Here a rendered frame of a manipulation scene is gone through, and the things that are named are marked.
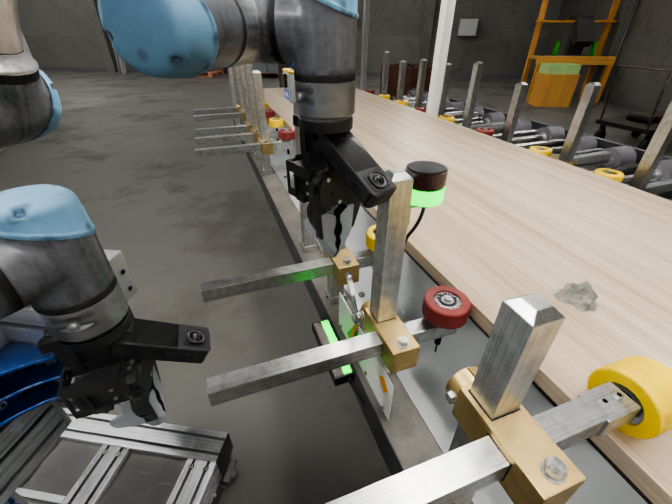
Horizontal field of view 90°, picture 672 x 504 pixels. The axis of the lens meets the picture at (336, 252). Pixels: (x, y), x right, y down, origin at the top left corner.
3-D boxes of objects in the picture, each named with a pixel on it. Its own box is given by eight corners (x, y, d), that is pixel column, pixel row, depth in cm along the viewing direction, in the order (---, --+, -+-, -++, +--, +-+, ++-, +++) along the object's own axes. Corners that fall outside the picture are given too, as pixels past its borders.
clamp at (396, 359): (390, 375, 56) (393, 354, 54) (358, 320, 67) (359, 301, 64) (419, 365, 58) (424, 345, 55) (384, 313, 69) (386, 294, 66)
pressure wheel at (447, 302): (431, 364, 61) (442, 318, 55) (408, 333, 67) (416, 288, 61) (467, 352, 63) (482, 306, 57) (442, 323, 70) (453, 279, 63)
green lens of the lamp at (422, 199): (415, 209, 47) (417, 195, 46) (394, 193, 52) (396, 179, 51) (451, 203, 49) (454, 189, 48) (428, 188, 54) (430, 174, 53)
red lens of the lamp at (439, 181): (417, 193, 46) (419, 177, 45) (396, 177, 51) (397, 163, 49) (454, 187, 48) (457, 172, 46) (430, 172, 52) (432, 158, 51)
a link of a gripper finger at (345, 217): (329, 238, 59) (329, 189, 54) (352, 253, 56) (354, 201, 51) (315, 244, 58) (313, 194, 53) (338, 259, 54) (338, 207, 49)
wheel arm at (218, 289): (204, 306, 71) (200, 290, 68) (204, 296, 73) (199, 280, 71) (391, 265, 83) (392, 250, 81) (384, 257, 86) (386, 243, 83)
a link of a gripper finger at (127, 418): (125, 431, 49) (100, 393, 44) (169, 418, 51) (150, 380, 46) (121, 452, 47) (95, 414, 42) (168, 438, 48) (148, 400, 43)
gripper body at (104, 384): (92, 374, 47) (51, 309, 40) (160, 356, 49) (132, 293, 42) (77, 425, 41) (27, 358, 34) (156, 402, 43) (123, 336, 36)
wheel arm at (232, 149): (196, 159, 149) (194, 149, 146) (196, 157, 152) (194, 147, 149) (293, 149, 161) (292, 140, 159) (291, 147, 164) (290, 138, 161)
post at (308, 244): (304, 253, 108) (294, 102, 83) (300, 245, 112) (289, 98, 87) (317, 250, 110) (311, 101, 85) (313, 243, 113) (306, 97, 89)
